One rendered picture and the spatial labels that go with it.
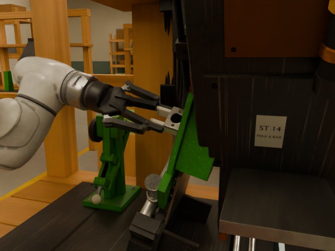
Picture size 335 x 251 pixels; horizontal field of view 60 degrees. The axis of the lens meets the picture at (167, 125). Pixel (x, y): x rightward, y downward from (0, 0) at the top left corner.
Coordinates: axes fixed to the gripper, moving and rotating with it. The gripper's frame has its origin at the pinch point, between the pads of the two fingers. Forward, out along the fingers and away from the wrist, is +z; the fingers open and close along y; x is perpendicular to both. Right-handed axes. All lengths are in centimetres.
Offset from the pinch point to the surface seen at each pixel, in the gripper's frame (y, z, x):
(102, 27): 667, -570, 696
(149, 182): -15.1, 2.3, -0.2
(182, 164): -10.2, 7.4, -3.4
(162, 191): -16.7, 5.8, -2.8
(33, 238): -34.1, -22.4, 17.7
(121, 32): 669, -493, 697
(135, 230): -23.9, 2.0, 8.1
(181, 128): -5.8, 5.4, -9.5
